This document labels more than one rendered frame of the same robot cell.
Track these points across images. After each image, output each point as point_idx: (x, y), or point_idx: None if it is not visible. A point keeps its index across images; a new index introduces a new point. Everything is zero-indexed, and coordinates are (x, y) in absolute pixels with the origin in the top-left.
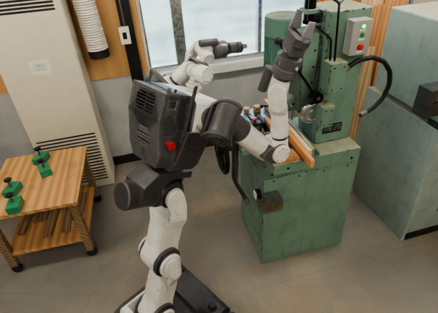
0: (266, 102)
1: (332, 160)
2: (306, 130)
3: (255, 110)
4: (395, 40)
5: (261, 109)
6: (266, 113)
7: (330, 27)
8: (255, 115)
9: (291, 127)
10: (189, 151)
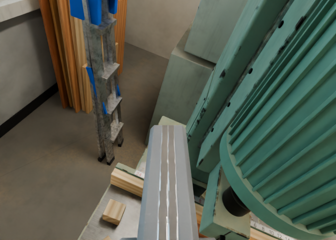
0: (128, 180)
1: None
2: (204, 178)
3: (116, 222)
4: None
5: (115, 199)
6: (140, 203)
7: None
8: (130, 236)
9: (258, 233)
10: None
